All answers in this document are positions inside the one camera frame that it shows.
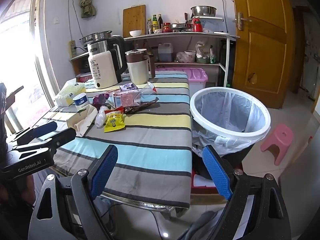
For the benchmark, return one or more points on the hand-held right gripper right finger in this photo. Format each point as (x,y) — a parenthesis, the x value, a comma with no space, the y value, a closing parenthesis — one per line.
(217,173)

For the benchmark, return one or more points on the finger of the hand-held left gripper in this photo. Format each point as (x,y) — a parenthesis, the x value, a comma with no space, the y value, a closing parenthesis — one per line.
(45,128)
(63,136)

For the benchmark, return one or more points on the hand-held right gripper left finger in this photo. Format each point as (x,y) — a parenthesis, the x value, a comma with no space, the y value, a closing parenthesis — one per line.
(105,171)

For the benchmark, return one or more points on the purple snack wrapper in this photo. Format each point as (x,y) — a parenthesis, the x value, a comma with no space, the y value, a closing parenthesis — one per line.
(98,100)

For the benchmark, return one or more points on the white trash bin with bag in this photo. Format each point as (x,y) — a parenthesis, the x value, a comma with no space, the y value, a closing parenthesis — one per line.
(225,110)

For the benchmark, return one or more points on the brown snack wrapper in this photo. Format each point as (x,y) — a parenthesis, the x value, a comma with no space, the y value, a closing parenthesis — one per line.
(142,105)

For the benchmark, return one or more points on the beige paper bag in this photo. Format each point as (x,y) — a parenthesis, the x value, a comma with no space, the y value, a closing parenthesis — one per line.
(80,122)

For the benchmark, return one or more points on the white and blue paper cup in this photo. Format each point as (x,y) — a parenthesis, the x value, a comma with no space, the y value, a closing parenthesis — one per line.
(81,101)

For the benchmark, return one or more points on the yellow tissue pack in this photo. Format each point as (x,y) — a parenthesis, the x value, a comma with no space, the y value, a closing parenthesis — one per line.
(66,92)

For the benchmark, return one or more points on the crumpled white plastic bag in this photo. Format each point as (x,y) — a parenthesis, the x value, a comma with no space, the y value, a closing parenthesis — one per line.
(101,116)

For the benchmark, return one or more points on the yellow snack packet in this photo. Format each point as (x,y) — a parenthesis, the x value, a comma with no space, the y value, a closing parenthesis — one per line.
(113,122)

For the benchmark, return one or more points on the striped tablecloth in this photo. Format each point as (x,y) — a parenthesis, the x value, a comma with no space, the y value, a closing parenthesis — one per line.
(150,135)

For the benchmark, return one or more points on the colourful cardboard box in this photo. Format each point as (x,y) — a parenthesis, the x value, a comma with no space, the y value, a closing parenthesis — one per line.
(82,77)

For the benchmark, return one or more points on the pink carton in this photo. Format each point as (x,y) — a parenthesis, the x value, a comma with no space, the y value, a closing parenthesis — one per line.
(127,100)

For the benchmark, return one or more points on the pink plastic stool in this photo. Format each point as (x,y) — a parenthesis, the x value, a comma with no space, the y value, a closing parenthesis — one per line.
(282,133)

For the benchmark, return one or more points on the white electric kettle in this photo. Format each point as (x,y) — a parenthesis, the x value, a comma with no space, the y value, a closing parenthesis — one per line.
(102,67)

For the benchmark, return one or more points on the white carton with purple print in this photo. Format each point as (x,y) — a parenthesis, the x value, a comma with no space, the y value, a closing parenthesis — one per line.
(128,87)

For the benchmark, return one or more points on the yellowed power strip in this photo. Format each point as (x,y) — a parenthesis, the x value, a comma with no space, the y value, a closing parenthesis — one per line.
(72,48)

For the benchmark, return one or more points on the cream and brown mug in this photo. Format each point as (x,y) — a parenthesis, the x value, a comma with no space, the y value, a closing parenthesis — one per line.
(137,72)

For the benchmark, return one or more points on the pink storage box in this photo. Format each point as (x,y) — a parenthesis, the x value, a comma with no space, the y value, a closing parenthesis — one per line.
(197,76)

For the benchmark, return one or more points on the steel cooking pot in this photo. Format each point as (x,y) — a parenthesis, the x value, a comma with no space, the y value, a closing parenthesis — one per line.
(96,36)

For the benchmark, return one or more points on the pinkish plastic bag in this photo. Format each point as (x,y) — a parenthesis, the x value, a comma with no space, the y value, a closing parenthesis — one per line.
(185,57)

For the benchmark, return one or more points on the white ceramic bowl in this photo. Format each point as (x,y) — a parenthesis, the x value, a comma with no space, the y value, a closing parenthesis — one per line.
(135,33)

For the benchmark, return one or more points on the yellow wooden door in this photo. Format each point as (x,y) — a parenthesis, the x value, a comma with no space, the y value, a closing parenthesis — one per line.
(262,55)

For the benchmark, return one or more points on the plastic jug with dark liquid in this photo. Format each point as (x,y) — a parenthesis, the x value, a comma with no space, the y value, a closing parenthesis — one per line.
(165,53)

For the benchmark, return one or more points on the wooden cutting board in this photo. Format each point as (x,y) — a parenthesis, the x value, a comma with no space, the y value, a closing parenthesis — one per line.
(133,20)

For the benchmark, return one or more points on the clear oil bottle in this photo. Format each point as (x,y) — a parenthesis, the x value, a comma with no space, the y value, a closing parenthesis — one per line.
(149,27)

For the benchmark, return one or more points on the green capped sauce bottle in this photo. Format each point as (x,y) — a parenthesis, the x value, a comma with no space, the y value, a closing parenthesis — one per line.
(155,23)

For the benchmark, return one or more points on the white kitchen shelf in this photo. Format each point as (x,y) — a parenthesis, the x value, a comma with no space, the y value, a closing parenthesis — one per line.
(175,34)

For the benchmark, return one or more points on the clear plastic container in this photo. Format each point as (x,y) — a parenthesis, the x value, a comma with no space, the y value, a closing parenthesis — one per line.
(212,25)

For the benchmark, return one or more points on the red bottle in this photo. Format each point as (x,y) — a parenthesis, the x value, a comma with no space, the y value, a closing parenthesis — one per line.
(197,26)

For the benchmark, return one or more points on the dark sauce bottle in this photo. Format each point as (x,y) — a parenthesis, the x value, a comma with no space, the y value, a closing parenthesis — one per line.
(160,22)

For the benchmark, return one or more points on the red lidded jar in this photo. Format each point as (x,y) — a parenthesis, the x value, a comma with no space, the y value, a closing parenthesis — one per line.
(166,27)

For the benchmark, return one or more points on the steel pan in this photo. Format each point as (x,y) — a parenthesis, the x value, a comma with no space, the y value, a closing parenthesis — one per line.
(181,26)

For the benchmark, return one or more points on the steel mixing bowl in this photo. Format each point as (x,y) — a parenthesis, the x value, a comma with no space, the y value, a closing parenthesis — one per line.
(203,11)

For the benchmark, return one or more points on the metal table frame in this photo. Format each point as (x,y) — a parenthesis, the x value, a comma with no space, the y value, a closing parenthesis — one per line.
(150,206)

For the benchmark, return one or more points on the white window frame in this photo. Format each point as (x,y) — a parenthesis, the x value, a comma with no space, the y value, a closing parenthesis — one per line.
(41,55)

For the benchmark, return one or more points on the wall socket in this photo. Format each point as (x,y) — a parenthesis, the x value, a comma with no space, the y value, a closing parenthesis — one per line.
(56,20)

